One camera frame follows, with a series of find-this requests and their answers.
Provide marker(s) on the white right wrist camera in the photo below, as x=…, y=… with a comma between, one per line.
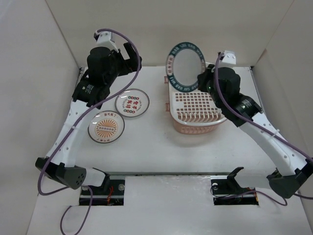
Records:
x=228, y=57

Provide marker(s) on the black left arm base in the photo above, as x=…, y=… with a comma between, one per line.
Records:
x=110, y=195

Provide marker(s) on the red lettered white plate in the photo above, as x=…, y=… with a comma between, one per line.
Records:
x=132, y=103

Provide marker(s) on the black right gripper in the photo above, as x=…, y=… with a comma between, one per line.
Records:
x=203, y=77

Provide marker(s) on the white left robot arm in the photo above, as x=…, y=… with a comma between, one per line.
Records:
x=59, y=165

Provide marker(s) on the white pink dish rack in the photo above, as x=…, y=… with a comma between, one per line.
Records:
x=193, y=113

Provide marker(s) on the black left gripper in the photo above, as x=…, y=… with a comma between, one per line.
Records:
x=129, y=65

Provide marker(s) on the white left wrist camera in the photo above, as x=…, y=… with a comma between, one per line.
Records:
x=105, y=39

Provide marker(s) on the green rimmed white plate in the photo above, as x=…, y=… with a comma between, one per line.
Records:
x=184, y=63

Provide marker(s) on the orange sunburst white plate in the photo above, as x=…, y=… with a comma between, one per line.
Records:
x=106, y=127

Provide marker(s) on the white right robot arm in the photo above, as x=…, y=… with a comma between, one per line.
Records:
x=293, y=166

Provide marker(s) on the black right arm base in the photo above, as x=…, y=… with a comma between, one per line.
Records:
x=227, y=192

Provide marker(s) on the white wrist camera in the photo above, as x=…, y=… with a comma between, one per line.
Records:
x=228, y=57
x=105, y=39

